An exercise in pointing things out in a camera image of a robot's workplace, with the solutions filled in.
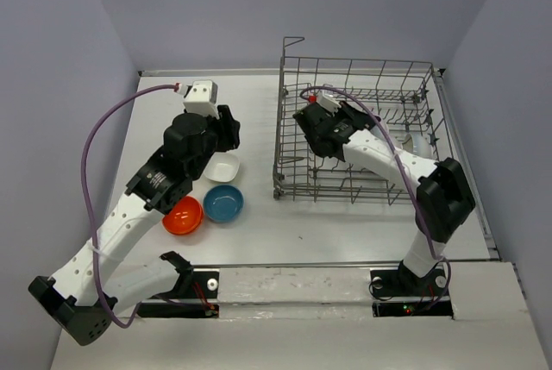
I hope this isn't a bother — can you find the white round bowl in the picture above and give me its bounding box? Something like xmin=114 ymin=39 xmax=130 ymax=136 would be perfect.
xmin=401 ymin=134 xmax=414 ymax=154
xmin=408 ymin=133 xmax=433 ymax=159

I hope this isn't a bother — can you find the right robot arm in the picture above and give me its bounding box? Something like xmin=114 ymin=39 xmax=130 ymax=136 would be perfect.
xmin=293 ymin=98 xmax=475 ymax=294

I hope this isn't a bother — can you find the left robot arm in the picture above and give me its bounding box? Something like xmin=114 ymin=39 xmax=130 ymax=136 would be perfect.
xmin=28 ymin=104 xmax=240 ymax=346

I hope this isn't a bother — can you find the white square bowl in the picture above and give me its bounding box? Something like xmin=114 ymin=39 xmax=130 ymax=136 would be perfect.
xmin=204 ymin=153 xmax=241 ymax=183

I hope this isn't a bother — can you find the blue bowl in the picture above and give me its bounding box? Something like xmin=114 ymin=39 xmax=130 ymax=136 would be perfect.
xmin=203 ymin=185 xmax=245 ymax=223

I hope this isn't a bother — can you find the orange bowl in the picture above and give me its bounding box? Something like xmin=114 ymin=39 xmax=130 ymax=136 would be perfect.
xmin=161 ymin=196 xmax=204 ymax=235

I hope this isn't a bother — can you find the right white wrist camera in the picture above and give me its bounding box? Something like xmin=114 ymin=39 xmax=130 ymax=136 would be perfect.
xmin=306 ymin=90 xmax=341 ymax=114

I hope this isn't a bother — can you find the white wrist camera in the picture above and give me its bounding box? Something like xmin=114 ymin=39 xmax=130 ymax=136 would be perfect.
xmin=306 ymin=90 xmax=341 ymax=114
xmin=174 ymin=80 xmax=218 ymax=118

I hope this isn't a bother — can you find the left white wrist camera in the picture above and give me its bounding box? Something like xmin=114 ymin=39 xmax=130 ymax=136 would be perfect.
xmin=174 ymin=80 xmax=218 ymax=118

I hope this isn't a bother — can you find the grey wire dish rack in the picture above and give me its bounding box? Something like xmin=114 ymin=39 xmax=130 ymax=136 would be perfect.
xmin=273 ymin=36 xmax=455 ymax=203

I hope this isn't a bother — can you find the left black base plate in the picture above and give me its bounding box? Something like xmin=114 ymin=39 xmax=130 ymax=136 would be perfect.
xmin=137 ymin=268 xmax=220 ymax=319

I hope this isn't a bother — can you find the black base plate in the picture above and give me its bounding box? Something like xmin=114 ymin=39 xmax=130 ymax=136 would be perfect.
xmin=137 ymin=268 xmax=220 ymax=319
xmin=368 ymin=267 xmax=454 ymax=318

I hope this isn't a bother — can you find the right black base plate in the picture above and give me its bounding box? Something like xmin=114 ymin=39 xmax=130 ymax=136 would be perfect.
xmin=368 ymin=267 xmax=454 ymax=318

